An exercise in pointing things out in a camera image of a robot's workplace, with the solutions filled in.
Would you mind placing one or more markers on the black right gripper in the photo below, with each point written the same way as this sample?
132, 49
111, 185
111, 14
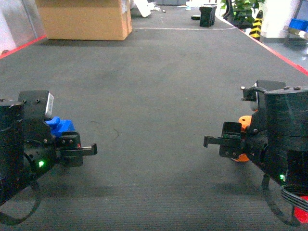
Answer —
276, 140

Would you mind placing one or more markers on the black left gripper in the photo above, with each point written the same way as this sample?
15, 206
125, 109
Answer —
28, 150

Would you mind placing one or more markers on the blue block part with knob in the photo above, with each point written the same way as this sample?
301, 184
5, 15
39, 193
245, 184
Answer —
58, 126

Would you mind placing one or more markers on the orange cylinder cap 4680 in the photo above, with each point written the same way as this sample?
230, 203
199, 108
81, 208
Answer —
245, 121

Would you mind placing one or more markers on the yellow black striped bollard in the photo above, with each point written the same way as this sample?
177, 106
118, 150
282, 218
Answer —
256, 26

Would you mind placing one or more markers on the black box on floor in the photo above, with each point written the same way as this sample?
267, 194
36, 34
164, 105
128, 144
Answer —
207, 17

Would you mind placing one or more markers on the green potted plant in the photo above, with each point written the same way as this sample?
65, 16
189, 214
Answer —
240, 12

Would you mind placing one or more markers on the large cardboard box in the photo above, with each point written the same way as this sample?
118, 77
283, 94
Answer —
108, 20

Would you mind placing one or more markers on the blue bin far right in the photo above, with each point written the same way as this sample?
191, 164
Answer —
298, 24

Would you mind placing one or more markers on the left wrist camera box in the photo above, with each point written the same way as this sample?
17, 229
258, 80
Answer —
37, 104

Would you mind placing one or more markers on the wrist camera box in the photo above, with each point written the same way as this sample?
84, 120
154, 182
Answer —
255, 94
37, 104

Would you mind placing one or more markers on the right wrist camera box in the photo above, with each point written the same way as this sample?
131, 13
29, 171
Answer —
255, 94

